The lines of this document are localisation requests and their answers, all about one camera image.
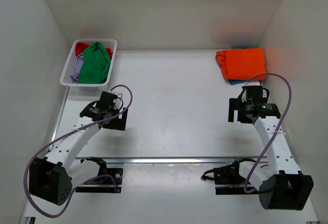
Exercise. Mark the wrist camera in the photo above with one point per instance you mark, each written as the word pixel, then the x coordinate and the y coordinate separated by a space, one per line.
pixel 256 92
pixel 118 99

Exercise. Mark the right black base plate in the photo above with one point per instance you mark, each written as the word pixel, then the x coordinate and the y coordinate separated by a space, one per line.
pixel 227 179

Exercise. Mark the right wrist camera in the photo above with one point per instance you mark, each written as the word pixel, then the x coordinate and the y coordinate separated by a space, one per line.
pixel 256 92

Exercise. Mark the red t shirt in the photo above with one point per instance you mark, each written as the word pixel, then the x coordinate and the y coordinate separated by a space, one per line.
pixel 80 47

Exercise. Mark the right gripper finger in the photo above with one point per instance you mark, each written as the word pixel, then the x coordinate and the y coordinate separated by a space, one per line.
pixel 232 114
pixel 234 104

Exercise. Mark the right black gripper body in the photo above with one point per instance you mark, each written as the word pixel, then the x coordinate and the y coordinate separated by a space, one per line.
pixel 243 118

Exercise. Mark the white plastic laundry basket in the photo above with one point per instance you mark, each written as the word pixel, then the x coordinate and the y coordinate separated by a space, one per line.
pixel 69 66

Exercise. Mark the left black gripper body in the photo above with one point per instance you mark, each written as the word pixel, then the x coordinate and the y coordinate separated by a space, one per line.
pixel 115 110

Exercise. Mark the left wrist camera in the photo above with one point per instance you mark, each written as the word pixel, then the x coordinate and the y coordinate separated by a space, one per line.
pixel 118 99

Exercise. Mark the folded blue t shirt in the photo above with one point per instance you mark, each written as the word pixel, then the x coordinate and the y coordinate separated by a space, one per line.
pixel 235 82

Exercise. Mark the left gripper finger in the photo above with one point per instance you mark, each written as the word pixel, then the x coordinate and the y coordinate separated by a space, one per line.
pixel 122 112
pixel 118 123

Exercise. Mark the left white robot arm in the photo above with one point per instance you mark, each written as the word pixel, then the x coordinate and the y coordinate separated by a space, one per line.
pixel 53 177

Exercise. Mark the folded orange t shirt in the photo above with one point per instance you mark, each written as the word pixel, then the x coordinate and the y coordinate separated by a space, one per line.
pixel 241 64

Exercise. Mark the green t shirt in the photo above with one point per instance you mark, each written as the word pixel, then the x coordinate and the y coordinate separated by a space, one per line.
pixel 96 64

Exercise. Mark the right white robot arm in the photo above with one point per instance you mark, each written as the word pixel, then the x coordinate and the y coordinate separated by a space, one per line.
pixel 280 184

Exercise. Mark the lavender t shirt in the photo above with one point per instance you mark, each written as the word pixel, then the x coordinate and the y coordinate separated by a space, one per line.
pixel 78 65

